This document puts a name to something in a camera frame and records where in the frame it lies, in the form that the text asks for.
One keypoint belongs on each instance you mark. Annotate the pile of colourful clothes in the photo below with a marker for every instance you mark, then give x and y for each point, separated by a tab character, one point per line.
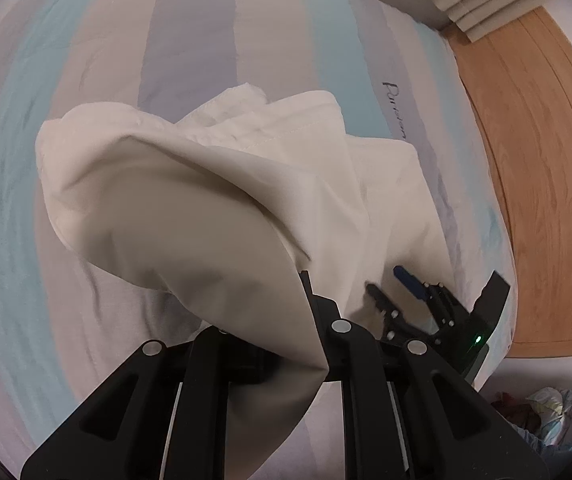
551	415

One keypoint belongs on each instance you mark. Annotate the cream jacket with black lining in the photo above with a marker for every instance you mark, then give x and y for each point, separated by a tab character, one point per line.
191	220

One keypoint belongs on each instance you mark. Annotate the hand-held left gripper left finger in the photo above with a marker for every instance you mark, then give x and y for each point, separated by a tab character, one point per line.
206	410

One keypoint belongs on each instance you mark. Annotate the bed with striped sheet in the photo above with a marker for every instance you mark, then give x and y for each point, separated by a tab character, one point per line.
66	285

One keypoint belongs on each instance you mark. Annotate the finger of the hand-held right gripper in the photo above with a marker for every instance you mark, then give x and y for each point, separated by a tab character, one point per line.
411	280
383	305

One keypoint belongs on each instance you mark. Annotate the light wooden panel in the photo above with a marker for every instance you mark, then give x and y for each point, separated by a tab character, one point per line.
541	210

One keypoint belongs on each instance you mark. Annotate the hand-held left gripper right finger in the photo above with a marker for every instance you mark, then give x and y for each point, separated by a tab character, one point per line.
361	410

